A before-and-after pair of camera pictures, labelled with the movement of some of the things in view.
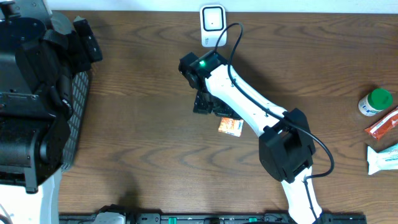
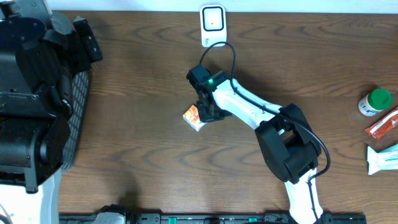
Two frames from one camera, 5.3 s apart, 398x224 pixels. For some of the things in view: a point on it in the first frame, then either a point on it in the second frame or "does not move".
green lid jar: x=378 y=99 does not move
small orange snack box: x=231 y=126 -> x=192 y=117
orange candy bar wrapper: x=385 y=126 does not move
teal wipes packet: x=387 y=159 does not move
